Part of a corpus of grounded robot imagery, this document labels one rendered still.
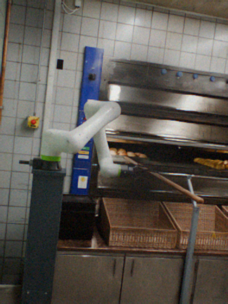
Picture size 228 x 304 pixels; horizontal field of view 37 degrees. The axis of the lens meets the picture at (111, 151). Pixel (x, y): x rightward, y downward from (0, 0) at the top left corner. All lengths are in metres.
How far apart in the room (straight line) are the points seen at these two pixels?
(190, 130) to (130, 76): 0.76
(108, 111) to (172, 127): 1.15
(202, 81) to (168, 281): 1.80
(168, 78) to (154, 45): 0.32
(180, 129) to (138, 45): 0.85
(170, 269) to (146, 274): 0.20
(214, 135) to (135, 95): 0.87
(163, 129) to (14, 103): 1.34
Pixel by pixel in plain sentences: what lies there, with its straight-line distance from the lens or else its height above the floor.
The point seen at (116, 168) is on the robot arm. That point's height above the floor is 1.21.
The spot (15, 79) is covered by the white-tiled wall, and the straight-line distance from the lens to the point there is 3.02.
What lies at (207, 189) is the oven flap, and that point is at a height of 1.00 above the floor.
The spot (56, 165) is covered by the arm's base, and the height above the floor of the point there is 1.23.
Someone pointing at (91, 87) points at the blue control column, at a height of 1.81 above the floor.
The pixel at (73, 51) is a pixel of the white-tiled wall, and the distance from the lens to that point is 3.06.
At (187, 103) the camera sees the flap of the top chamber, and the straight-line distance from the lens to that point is 3.28.
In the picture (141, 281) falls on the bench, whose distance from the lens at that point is 2.87.
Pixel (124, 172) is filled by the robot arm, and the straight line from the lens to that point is 2.44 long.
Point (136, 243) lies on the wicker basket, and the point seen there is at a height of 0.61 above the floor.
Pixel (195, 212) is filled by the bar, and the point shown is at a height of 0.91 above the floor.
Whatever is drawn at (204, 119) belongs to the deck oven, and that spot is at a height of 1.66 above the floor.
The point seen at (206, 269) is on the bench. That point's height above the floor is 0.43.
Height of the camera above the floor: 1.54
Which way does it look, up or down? 5 degrees down
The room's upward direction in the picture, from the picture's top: 7 degrees clockwise
